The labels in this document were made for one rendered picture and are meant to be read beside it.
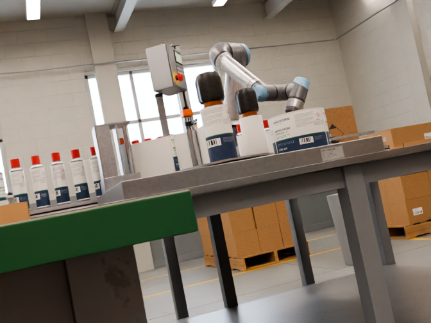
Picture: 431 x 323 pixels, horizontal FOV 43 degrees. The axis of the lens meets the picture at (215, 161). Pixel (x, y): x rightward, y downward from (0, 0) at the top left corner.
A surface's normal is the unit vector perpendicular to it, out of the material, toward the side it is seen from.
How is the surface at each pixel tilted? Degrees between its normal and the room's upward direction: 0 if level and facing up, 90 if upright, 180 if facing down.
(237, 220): 90
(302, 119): 90
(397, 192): 90
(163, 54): 90
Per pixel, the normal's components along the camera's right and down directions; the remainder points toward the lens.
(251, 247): 0.33, -0.13
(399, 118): -0.93, 0.16
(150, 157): -0.18, -0.03
